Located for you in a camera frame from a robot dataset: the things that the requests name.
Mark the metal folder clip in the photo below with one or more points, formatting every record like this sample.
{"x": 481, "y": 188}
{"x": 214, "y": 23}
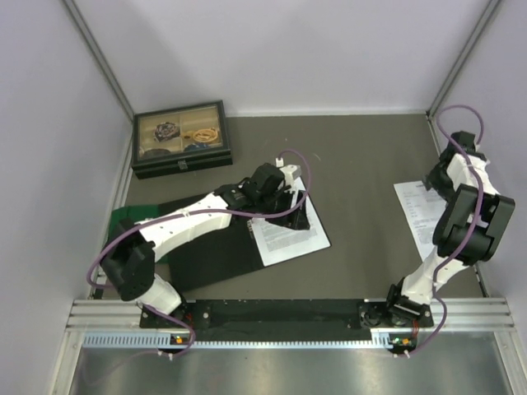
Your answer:
{"x": 249, "y": 224}

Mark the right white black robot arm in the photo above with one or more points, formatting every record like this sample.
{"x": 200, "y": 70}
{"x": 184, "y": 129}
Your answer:
{"x": 469, "y": 230}

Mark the dark green glass-lid box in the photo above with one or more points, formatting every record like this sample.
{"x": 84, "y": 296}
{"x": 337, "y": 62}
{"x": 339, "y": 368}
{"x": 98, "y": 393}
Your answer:
{"x": 180, "y": 140}

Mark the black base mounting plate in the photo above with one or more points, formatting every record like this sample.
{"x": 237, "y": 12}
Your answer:
{"x": 298, "y": 317}

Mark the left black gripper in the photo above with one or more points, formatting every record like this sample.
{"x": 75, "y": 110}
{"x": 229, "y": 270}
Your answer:
{"x": 297, "y": 220}

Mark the aluminium rail frame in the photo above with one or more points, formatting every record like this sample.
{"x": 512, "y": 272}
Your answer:
{"x": 463, "y": 315}

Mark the printed text paper sheet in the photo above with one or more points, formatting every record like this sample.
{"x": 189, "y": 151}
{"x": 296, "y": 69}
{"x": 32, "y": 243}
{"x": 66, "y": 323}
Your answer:
{"x": 277, "y": 244}

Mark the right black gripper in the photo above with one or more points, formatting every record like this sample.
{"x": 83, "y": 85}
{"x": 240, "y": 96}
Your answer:
{"x": 431, "y": 180}

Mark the printed white paper sheets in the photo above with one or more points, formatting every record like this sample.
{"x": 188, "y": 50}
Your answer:
{"x": 422, "y": 209}

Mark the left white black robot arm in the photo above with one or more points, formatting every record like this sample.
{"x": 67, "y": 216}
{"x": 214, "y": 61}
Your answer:
{"x": 129, "y": 258}

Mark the white folder black inside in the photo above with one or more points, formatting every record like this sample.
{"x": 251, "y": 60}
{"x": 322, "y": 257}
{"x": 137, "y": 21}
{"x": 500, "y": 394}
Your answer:
{"x": 214, "y": 257}

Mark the green folded t-shirt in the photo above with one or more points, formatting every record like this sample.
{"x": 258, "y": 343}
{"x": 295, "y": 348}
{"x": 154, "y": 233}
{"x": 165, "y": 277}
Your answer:
{"x": 136, "y": 213}

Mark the grey slotted cable duct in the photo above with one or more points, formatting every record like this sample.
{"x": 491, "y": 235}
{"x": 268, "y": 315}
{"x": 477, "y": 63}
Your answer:
{"x": 169, "y": 341}

